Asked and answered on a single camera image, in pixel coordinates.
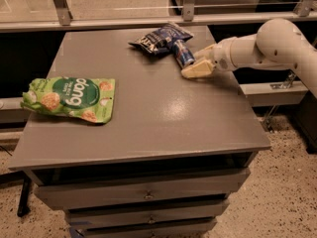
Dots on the black metal stand leg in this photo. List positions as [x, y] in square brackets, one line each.
[23, 207]

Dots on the grey drawer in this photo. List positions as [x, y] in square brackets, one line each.
[201, 225]
[147, 214]
[93, 194]

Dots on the grey drawer cabinet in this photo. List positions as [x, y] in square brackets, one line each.
[162, 123]

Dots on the top grey drawer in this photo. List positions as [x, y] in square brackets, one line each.
[93, 194]

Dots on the middle grey drawer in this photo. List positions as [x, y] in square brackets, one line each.
[147, 214]

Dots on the green dang chips bag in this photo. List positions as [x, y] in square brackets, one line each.
[84, 98]

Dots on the dark blue snack bag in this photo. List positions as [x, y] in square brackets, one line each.
[160, 41]

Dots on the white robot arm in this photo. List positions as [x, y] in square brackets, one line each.
[277, 45]

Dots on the metal glass railing frame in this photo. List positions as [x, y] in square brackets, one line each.
[80, 15]

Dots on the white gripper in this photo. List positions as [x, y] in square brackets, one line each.
[222, 57]

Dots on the red bull can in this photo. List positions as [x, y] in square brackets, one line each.
[182, 54]

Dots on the bottom grey drawer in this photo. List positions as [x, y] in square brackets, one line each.
[201, 225]

